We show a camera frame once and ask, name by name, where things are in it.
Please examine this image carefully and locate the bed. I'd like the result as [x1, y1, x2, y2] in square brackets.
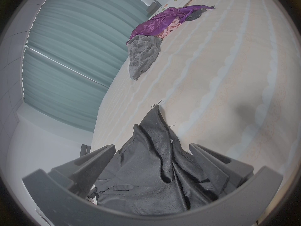
[90, 0, 300, 211]

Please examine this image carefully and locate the white printed pillow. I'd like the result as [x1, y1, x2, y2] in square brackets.
[161, 0, 199, 11]

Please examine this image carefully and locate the dark grey garment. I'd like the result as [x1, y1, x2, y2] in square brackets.
[185, 8, 207, 22]

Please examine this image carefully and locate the black garment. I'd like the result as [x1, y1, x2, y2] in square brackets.
[88, 100, 230, 217]

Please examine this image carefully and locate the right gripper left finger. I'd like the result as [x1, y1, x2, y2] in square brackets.
[48, 144, 116, 198]

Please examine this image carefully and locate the purple garment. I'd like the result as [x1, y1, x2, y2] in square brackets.
[129, 5, 215, 39]

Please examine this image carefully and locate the grey bedside table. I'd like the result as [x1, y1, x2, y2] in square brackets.
[146, 3, 158, 17]

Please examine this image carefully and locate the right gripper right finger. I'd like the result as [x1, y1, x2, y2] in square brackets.
[189, 144, 255, 188]

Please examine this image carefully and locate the pink garment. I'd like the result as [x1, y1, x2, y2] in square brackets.
[158, 18, 182, 39]

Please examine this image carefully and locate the blue-green curtain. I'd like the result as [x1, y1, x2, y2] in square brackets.
[22, 48, 110, 133]
[25, 0, 156, 86]

